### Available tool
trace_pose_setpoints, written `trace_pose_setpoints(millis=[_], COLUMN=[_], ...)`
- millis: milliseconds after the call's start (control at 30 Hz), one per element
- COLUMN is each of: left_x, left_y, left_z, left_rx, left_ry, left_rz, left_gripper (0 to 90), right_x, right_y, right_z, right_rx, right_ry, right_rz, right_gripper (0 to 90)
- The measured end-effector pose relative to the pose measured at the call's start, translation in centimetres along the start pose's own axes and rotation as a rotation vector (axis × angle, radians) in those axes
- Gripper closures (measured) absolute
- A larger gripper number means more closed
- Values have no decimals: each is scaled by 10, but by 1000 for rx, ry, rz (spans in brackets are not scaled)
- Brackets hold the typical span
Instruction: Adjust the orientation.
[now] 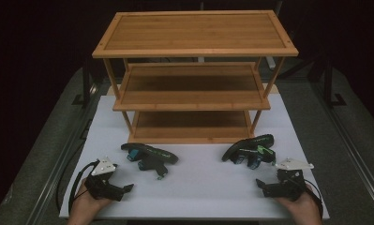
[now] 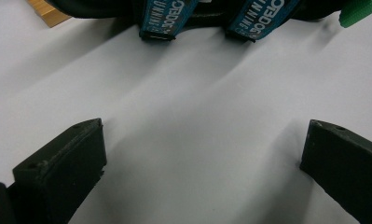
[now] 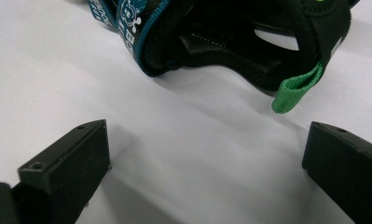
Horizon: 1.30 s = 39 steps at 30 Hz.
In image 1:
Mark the three-tier wooden shoe rack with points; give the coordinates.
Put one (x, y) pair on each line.
(194, 34)

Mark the black metal stand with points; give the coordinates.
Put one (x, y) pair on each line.
(86, 84)
(329, 84)

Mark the person's right hand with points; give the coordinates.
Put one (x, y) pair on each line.
(305, 211)

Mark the person's left hand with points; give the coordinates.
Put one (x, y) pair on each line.
(84, 209)

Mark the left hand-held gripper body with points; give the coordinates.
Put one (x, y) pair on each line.
(104, 189)

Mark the aluminium table rail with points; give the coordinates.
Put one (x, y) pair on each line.
(353, 150)
(62, 168)

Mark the white table mat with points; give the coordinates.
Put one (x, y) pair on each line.
(200, 187)

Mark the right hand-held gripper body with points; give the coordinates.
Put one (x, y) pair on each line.
(289, 186)

